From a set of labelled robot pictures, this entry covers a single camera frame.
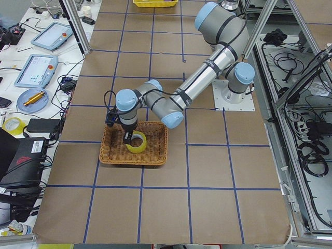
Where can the black computer box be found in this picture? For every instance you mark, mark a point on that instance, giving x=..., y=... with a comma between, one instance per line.
x=21, y=161

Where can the yellow tape roll on desk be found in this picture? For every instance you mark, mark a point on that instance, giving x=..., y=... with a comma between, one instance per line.
x=14, y=126

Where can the aluminium frame post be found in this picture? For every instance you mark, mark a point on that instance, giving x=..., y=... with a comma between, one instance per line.
x=70, y=10

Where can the yellow plastic basket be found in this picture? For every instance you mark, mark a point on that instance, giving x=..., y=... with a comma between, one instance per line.
x=155, y=3

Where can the yellow tape roll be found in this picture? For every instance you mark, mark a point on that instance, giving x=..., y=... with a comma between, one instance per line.
x=14, y=126
x=141, y=147

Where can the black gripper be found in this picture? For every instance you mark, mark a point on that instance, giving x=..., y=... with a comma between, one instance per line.
x=129, y=128

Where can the blue plate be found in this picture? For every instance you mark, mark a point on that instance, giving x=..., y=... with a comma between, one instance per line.
x=33, y=108

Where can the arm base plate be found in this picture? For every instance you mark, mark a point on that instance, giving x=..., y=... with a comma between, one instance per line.
x=226, y=100

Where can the upper teach pendant tablet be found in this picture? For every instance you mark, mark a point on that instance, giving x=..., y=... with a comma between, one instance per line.
x=53, y=36

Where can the brown wicker basket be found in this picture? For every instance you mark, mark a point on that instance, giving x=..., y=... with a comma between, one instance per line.
x=114, y=151

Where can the white paper cup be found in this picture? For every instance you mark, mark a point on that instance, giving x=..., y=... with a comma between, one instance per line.
x=86, y=10

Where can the brass cylinder tool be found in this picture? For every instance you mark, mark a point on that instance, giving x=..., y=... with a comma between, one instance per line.
x=34, y=98

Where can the black phone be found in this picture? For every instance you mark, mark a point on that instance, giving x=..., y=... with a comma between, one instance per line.
x=4, y=103

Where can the teach pendant tablet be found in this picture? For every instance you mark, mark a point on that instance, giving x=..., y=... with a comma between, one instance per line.
x=53, y=36
x=37, y=71

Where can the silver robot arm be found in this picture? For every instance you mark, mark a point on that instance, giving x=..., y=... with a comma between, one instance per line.
x=228, y=35

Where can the lower teach pendant tablet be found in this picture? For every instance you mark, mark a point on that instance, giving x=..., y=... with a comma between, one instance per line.
x=37, y=71

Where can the small black adapter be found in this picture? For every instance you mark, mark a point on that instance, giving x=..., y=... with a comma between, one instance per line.
x=88, y=20

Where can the black power adapter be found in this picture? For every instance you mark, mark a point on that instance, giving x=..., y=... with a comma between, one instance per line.
x=42, y=125

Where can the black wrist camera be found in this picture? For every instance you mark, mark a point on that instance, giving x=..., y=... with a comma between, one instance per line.
x=111, y=119

